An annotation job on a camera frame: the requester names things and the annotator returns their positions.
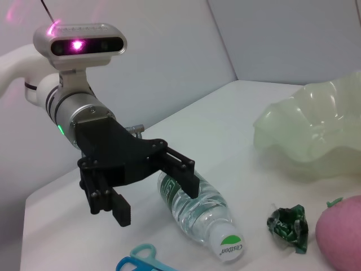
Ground green toy frog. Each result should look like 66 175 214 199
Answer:
266 204 310 255

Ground pink peach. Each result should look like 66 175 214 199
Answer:
315 195 361 270

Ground clear green-label water bottle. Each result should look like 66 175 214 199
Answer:
157 169 245 264

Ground pale green glass fruit plate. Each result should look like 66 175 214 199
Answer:
253 71 361 184

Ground blue plastic scissors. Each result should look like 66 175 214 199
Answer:
116 244 175 271

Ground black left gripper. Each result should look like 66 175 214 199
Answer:
72 117 201 228

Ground black left camera cable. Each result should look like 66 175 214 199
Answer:
40 0 57 25

